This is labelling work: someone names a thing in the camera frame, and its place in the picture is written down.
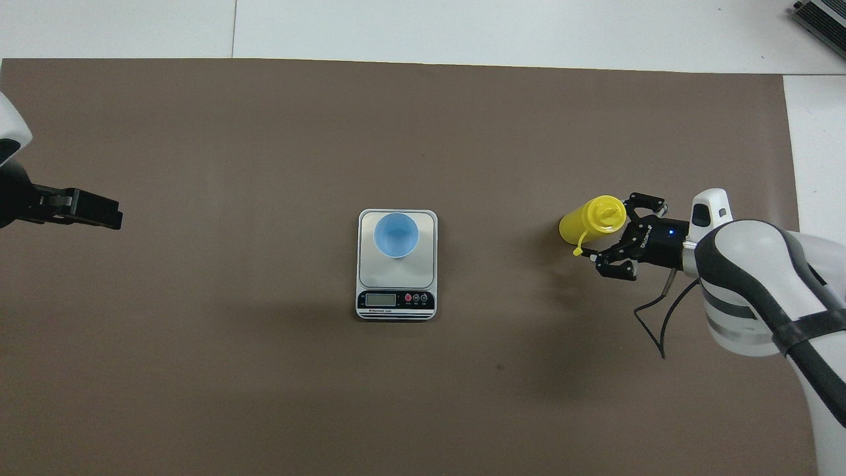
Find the white digital kitchen scale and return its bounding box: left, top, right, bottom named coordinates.
left=356, top=209, right=439, bottom=322

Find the yellow squeeze seasoning bottle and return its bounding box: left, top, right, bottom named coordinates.
left=558, top=195, right=627, bottom=257

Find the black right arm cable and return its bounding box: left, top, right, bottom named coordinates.
left=634, top=268, right=701, bottom=359

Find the brown table mat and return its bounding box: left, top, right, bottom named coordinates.
left=0, top=58, right=820, bottom=476

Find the light blue plastic cup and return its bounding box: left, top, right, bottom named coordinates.
left=373, top=212, right=420, bottom=259

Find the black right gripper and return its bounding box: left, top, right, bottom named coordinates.
left=582, top=192, right=691, bottom=282

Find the grey metal device box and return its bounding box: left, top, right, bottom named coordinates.
left=792, top=0, right=846, bottom=61

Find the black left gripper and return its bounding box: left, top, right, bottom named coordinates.
left=0, top=162, right=124, bottom=231

